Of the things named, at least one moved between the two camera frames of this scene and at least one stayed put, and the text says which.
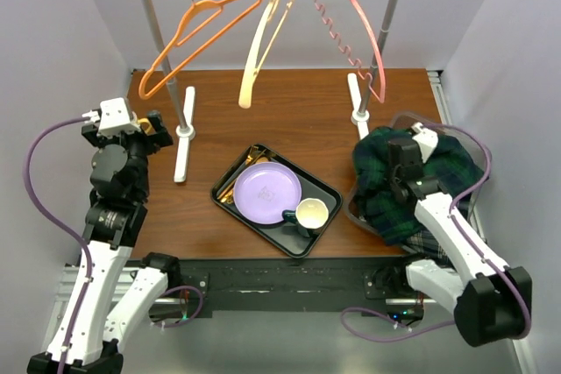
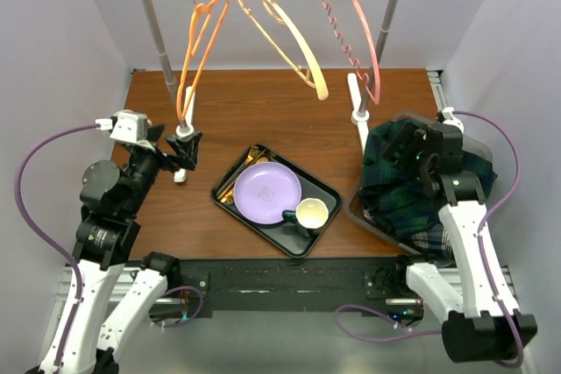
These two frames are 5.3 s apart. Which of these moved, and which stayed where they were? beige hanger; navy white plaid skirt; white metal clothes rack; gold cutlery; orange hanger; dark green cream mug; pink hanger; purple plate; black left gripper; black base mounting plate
Moved: black left gripper; beige hanger; pink hanger; orange hanger
Stayed: navy white plaid skirt; purple plate; black base mounting plate; white metal clothes rack; dark green cream mug; gold cutlery
